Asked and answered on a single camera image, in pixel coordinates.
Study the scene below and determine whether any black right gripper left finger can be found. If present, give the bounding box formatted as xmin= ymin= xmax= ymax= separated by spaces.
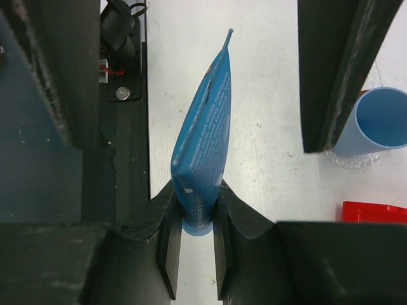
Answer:
xmin=1 ymin=183 xmax=182 ymax=304

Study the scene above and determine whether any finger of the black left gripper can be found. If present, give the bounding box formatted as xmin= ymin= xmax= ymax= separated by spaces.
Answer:
xmin=1 ymin=1 xmax=100 ymax=149
xmin=297 ymin=0 xmax=401 ymax=153

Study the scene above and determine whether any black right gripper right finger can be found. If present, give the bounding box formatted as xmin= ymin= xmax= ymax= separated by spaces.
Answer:
xmin=213 ymin=183 xmax=406 ymax=304

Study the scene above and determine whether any blue plastic cup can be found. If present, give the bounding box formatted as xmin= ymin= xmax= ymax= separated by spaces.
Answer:
xmin=333 ymin=87 xmax=406 ymax=157

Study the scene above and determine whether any blue toothpaste tube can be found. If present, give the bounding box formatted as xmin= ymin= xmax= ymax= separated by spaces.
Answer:
xmin=170 ymin=29 xmax=233 ymax=236

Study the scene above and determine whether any clear textured acrylic tray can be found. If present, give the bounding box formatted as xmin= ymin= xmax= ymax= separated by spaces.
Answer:
xmin=324 ymin=151 xmax=383 ymax=170

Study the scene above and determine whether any red plastic bin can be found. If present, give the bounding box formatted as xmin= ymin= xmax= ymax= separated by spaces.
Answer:
xmin=340 ymin=201 xmax=406 ymax=224

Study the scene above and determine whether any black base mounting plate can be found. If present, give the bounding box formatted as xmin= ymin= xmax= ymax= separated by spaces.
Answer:
xmin=81 ymin=1 xmax=150 ymax=222

